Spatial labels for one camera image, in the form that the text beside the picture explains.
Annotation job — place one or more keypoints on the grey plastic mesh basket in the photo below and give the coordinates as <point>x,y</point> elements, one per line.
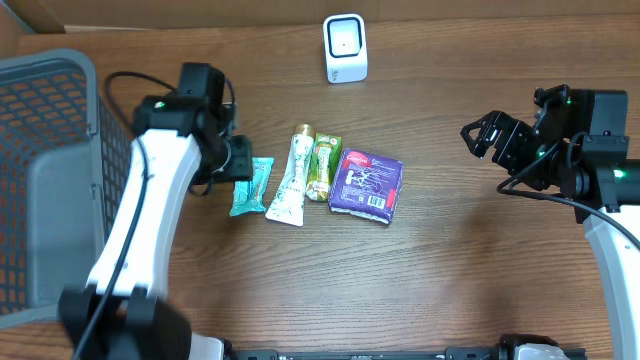
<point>64,163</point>

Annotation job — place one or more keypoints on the purple sanitary pad pack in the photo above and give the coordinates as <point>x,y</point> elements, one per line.
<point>366,185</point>

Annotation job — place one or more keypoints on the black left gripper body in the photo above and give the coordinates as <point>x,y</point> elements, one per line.
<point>240,162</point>

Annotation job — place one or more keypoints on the white green cosmetic tube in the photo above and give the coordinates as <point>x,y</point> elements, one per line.
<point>288,204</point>

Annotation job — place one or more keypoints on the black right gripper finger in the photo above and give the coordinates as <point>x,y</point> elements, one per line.
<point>481,124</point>
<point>477,145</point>

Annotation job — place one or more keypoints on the green yellow snack pouch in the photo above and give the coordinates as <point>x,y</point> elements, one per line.
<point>323,165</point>

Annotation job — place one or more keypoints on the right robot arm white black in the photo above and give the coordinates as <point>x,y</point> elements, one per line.
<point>576,154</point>

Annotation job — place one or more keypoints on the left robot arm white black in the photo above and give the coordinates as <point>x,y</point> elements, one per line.
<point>184,142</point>

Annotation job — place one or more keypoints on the teal wet wipes pack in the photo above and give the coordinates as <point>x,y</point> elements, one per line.
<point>248,195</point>

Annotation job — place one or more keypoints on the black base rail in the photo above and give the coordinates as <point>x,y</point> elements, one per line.
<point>508,347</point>

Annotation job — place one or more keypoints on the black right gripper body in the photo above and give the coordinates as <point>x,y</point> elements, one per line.
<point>516,148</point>

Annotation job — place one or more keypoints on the white barcode scanner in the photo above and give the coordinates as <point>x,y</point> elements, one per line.
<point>345,45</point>

